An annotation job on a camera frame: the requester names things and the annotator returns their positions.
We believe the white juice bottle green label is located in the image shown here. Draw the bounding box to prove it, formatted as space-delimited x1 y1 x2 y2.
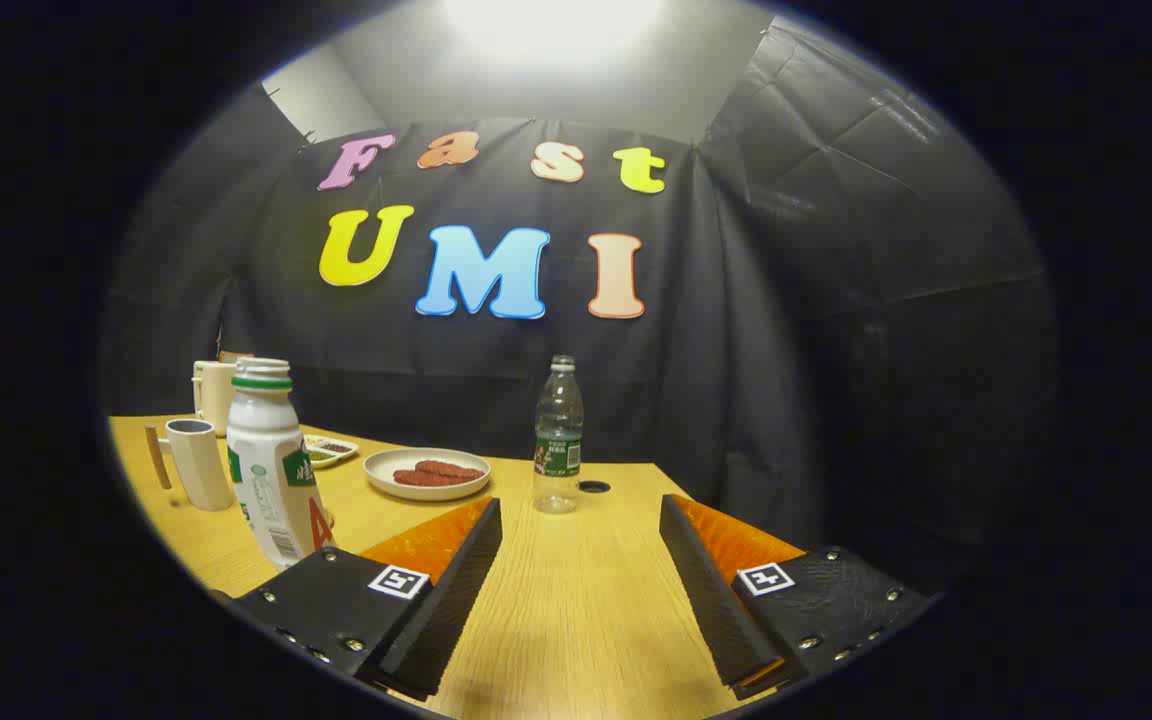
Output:
226 358 335 573

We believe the black backdrop cloth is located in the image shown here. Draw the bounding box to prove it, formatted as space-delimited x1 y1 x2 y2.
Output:
101 20 1062 601

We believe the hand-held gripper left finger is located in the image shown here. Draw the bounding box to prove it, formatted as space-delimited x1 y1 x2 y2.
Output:
233 497 503 701

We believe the white divided dish with beans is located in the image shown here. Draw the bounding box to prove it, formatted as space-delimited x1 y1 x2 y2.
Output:
302 434 360 470

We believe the white round plate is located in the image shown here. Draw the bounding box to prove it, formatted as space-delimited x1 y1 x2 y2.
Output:
364 447 492 502

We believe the wooden table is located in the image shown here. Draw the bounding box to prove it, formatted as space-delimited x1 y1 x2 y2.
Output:
108 414 817 720

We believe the clear plastic water bottle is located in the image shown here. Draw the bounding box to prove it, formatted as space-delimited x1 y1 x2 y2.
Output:
533 354 585 515

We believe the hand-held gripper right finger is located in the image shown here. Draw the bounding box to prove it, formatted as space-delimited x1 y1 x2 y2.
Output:
659 493 937 701

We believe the white cup with wooden handle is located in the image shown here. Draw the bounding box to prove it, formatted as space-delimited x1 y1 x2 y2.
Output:
144 418 235 512

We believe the cream toaster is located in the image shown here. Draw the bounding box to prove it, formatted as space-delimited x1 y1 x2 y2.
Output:
192 358 237 438

